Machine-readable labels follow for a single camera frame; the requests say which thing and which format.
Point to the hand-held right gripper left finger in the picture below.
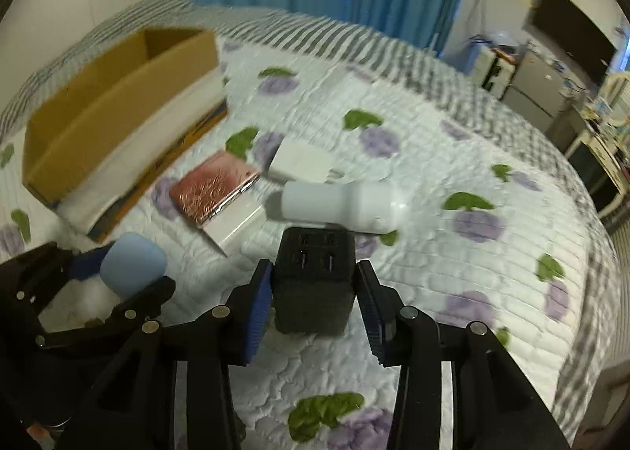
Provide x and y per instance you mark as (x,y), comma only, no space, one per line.
(258,314)

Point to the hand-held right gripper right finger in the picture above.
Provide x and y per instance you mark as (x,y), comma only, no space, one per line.
(376,319)

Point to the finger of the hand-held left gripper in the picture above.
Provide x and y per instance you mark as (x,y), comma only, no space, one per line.
(84,267)
(140,300)

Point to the light blue earbud case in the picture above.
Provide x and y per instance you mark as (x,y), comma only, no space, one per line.
(134,263)

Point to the black power cube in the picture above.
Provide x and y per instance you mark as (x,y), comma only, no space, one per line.
(312,282)

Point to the flat white box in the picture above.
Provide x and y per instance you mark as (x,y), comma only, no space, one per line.
(238,228)

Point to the white bottle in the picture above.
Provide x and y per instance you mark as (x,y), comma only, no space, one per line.
(334,206)

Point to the brown cardboard box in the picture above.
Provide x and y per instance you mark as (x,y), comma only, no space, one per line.
(74,134)

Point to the pink phone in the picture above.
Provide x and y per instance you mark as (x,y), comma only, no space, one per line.
(211,186)

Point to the white charger adapter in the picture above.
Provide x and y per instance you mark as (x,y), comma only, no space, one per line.
(300,158)

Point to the floral quilted bedspread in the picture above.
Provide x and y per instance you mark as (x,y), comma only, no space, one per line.
(443,159)

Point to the white storage box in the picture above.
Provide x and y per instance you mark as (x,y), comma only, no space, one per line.
(492,67)

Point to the grey cabinet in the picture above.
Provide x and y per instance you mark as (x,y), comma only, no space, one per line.
(536,85)

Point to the white cluttered dresser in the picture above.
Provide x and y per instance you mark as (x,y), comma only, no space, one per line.
(603,134)

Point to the black television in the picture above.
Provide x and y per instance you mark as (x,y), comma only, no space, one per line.
(573,31)

